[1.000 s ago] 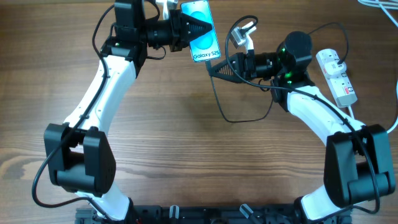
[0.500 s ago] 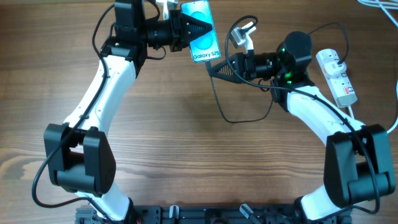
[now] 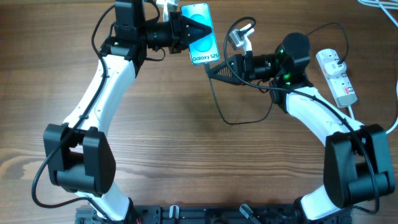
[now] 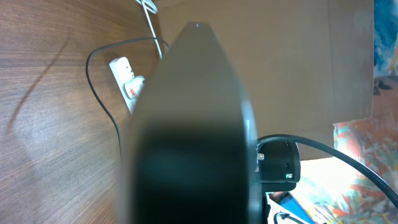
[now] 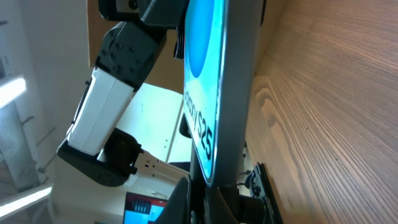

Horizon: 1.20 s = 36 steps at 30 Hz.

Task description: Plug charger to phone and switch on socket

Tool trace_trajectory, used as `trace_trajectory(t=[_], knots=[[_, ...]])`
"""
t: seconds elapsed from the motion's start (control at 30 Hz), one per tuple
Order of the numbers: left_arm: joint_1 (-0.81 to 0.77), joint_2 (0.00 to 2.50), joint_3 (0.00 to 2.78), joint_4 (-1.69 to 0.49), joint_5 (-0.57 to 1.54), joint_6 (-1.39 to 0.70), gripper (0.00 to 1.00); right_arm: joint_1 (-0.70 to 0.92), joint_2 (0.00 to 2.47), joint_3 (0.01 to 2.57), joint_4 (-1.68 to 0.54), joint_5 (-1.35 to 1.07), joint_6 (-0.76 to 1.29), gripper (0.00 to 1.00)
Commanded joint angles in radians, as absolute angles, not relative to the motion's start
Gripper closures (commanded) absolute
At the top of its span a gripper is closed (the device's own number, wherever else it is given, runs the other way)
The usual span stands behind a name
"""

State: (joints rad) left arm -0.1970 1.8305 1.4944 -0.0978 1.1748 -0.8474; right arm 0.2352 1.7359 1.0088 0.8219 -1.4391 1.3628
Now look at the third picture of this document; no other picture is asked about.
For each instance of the turquoise Galaxy smartphone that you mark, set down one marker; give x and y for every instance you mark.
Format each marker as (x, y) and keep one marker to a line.
(204, 50)

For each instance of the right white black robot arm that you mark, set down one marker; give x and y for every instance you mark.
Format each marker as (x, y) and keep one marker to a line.
(357, 162)

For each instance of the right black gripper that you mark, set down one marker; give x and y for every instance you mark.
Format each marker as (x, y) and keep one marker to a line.
(242, 68)

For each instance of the white charger plug adapter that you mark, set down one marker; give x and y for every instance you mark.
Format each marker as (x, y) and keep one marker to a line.
(333, 69)

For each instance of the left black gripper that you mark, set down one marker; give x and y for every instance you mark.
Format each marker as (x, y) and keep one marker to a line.
(177, 35)

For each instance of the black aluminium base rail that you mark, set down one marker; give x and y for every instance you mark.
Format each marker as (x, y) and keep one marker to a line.
(274, 213)

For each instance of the white power strip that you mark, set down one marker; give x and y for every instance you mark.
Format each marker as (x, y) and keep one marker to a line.
(340, 85)

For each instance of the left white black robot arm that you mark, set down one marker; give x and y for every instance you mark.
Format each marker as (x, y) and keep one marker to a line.
(78, 156)

